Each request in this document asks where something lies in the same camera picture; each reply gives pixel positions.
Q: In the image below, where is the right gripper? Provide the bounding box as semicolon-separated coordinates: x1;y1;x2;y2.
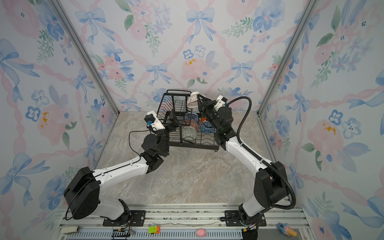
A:
198;95;222;135

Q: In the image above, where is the white lattice bowl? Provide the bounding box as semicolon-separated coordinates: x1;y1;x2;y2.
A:
187;92;200;109

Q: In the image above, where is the black wire dish rack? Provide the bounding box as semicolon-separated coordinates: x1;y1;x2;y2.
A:
157;90;219;151

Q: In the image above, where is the blue floral bowl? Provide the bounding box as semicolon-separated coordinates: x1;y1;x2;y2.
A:
184;113;200;123

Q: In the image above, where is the dark blue patterned bowl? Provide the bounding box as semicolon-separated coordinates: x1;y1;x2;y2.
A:
199;121;216;134

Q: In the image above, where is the red patterned bowl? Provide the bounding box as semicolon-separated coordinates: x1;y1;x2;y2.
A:
189;120;199;131

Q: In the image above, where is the green patterned bowl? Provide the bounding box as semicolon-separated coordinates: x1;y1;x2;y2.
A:
182;126;198;141

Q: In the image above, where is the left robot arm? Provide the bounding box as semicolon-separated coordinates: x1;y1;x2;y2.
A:
64;111;180;226

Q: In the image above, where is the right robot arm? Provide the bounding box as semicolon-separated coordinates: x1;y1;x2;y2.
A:
197;94;297;226

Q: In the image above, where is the green orange small toy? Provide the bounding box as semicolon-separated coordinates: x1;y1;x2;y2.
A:
149;226;161;234

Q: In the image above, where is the pink round toy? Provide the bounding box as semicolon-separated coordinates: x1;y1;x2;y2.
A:
196;229;207;238

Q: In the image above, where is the ice cream cone toy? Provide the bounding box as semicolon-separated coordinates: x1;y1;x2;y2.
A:
278;223;298;238

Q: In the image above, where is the beige small block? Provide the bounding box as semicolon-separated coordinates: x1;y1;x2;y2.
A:
61;226;79;235

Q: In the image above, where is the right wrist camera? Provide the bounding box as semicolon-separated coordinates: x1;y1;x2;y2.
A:
214;95;228;111

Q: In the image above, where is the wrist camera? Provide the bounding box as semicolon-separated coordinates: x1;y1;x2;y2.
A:
214;95;228;111
145;111;165;132

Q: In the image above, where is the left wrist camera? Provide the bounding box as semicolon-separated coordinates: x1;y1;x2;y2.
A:
145;111;165;132

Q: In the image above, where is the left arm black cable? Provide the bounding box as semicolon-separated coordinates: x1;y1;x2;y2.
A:
128;129;151;157

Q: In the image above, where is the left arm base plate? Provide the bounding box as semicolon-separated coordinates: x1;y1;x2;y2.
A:
103;210;147;227

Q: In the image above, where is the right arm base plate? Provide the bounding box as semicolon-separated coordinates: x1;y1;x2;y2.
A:
220;210;267;227

